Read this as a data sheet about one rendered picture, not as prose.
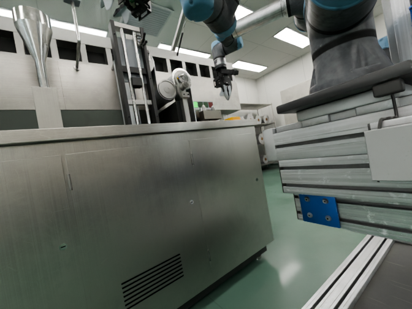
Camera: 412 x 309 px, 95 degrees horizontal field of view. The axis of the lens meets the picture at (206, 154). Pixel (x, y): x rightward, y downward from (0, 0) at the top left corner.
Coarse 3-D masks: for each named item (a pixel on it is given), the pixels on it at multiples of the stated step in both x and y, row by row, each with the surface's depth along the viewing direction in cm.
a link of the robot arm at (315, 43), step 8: (304, 8) 43; (304, 16) 45; (368, 16) 36; (360, 24) 36; (368, 24) 36; (312, 32) 41; (320, 32) 38; (328, 32) 37; (336, 32) 37; (344, 32) 37; (312, 40) 42; (320, 40) 40; (328, 40) 39; (312, 48) 43
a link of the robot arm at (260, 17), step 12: (288, 0) 81; (300, 0) 80; (252, 12) 91; (264, 12) 87; (276, 12) 86; (288, 12) 84; (300, 12) 84; (240, 24) 93; (252, 24) 91; (264, 24) 91; (216, 36) 98
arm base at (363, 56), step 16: (352, 32) 36; (368, 32) 36; (320, 48) 40; (336, 48) 38; (352, 48) 36; (368, 48) 36; (320, 64) 41; (336, 64) 37; (352, 64) 36; (368, 64) 36; (384, 64) 34; (320, 80) 40; (336, 80) 37
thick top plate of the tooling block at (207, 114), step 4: (200, 112) 131; (204, 112) 129; (208, 112) 131; (212, 112) 133; (216, 112) 135; (220, 112) 137; (200, 116) 132; (204, 116) 128; (208, 116) 131; (212, 116) 133; (216, 116) 135; (220, 116) 137; (200, 120) 132; (204, 120) 134; (208, 120) 137
